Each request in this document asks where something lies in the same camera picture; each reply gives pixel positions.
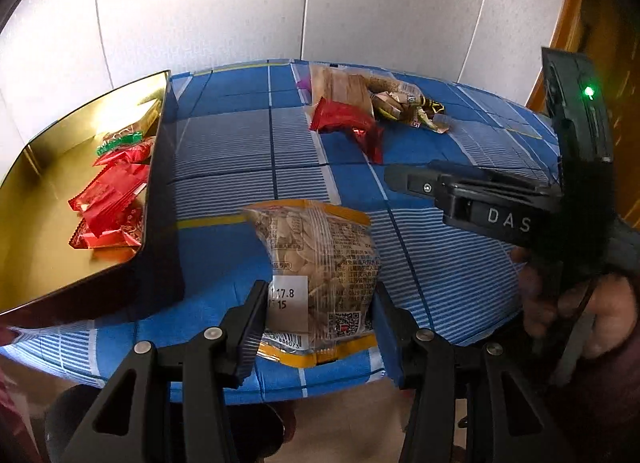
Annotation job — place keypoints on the yellow cracker packet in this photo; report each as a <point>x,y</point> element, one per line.
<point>145,118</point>

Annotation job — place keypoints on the gold tin box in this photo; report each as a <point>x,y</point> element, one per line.
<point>165,223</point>

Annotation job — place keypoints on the small red snack packet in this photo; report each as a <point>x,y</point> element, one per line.
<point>340,115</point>

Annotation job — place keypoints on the blue plaid tablecloth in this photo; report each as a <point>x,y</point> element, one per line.
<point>225,143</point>

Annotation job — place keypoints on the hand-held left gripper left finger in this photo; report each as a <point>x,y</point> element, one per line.
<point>252,333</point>

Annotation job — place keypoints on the wooden door frame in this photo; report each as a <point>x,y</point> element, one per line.
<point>595,18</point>

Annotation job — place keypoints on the person's right hand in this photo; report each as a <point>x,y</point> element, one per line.
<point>612,313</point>

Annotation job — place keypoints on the large red snack packet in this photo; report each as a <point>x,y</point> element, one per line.
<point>112,188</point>

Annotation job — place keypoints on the dark gold candy wrapper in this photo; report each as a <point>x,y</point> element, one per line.
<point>432,118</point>

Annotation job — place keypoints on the gold candy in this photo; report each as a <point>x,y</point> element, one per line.
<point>392,108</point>

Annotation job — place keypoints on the brown biscuit packet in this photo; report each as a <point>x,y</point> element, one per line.
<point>340,88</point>

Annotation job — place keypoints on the narrow red snack packet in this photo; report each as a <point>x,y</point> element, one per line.
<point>372,143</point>

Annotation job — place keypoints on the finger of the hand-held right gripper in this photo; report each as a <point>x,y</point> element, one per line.
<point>415,183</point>

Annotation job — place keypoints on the red white snack packet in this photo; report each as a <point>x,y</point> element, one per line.
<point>107,235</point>

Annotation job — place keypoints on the peanut bar packet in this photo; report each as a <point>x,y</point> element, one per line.
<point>397,85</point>

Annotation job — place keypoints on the person's right forearm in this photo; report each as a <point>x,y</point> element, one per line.
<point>610,403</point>

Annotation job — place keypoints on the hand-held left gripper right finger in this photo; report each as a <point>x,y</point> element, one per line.
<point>387,338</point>

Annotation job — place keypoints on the clear seed snack bag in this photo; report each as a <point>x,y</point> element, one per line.
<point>320,263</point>

